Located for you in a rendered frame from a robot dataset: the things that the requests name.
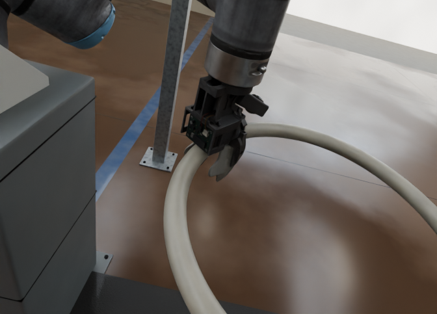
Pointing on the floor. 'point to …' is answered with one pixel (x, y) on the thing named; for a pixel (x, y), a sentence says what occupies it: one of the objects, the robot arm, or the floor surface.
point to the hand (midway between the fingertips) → (212, 166)
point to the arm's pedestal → (49, 196)
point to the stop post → (170, 83)
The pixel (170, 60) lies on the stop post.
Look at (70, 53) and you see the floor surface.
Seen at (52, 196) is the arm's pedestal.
